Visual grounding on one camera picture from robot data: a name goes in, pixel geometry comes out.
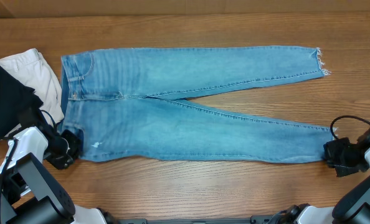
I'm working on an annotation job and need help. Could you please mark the light blue denim jeans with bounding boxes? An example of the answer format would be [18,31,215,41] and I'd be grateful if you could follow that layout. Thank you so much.
[61,46,332,164]

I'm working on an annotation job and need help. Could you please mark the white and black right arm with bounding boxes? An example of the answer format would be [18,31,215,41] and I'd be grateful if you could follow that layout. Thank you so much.
[264,118,370,224]

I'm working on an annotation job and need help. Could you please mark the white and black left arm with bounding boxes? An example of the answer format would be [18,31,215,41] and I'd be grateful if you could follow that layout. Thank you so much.
[0,108,117,224]

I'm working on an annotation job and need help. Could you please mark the folded black garment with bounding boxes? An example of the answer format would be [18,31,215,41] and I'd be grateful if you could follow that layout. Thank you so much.
[0,66,43,140]

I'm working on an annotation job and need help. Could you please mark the folded white garment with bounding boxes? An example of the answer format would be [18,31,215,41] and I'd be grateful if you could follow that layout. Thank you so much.
[0,49,64,124]

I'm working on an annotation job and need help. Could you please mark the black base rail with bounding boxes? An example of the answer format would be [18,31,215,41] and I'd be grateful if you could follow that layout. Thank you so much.
[117,215,280,224]

